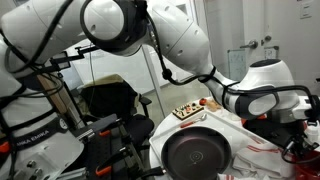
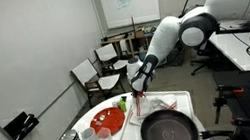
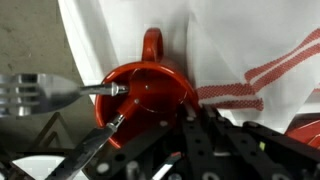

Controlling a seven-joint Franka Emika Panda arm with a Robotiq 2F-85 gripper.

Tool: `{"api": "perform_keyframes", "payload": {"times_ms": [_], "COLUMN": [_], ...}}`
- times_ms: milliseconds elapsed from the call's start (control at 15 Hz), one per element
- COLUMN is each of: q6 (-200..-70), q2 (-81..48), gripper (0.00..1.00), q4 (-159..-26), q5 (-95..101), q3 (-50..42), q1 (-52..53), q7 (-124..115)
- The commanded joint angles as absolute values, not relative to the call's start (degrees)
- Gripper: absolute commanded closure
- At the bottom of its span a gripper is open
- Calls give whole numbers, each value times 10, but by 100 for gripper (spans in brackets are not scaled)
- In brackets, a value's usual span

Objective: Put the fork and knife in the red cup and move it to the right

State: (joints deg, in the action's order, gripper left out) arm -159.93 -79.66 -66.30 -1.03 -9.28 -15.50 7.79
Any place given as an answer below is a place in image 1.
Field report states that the wooden toy switch board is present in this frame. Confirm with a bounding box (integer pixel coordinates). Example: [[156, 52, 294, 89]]
[[171, 101, 205, 122]]

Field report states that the tan jacket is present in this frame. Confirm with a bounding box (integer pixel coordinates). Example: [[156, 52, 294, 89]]
[[81, 73, 134, 89]]

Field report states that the silver door lever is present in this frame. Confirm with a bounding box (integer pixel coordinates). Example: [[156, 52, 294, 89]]
[[239, 39, 259, 50]]

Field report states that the white tray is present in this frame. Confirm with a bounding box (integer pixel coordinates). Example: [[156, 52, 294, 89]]
[[148, 110, 268, 180]]

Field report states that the black perforated robot table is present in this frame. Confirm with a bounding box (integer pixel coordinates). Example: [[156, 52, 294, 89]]
[[68, 114, 151, 180]]

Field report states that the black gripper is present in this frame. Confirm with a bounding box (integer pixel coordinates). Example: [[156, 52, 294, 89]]
[[284, 132, 320, 158]]

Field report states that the white light switch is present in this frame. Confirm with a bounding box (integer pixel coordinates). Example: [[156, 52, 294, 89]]
[[299, 0, 313, 20]]

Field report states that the black light panel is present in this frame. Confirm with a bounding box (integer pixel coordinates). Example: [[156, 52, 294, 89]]
[[49, 51, 72, 72]]

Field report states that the silver deadbolt knob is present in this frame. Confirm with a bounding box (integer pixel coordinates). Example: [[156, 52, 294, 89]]
[[260, 34, 273, 47]]

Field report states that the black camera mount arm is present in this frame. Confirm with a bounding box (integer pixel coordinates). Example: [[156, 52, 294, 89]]
[[74, 44, 101, 56]]

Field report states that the small leaning whiteboard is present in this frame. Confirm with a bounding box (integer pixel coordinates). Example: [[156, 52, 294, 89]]
[[227, 49, 248, 83]]

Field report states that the silver aluminium bar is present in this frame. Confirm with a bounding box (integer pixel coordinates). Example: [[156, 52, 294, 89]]
[[55, 166, 88, 180]]

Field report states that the tan bread roll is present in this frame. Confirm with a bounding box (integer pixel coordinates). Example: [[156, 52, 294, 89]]
[[205, 99, 222, 113]]

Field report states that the white leaning panel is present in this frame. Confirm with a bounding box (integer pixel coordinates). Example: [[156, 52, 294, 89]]
[[264, 45, 280, 61]]

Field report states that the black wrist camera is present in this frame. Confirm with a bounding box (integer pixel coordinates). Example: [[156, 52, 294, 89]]
[[308, 94, 320, 126]]

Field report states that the black clamp orange handle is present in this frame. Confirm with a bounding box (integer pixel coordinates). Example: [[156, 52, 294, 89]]
[[94, 146, 134, 178], [71, 118, 123, 143], [0, 141, 13, 154]]

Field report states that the red cup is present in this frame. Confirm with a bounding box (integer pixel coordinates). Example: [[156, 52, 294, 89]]
[[293, 150, 320, 180]]

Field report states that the white red-striped towel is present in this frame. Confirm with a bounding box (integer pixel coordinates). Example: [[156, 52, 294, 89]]
[[218, 139, 296, 180]]

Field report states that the black frying pan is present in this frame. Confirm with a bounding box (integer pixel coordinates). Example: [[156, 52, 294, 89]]
[[139, 125, 232, 180]]

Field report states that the black office chair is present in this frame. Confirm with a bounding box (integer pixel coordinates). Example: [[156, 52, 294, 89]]
[[78, 79, 156, 148]]

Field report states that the thin black camera cable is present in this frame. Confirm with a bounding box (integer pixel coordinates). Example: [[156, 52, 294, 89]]
[[88, 51, 97, 84]]

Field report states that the wooden plank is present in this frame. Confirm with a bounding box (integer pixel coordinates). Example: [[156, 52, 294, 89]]
[[34, 72, 68, 116]]

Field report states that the small white plastic cup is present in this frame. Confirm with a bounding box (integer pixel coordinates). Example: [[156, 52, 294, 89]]
[[304, 121, 320, 146]]

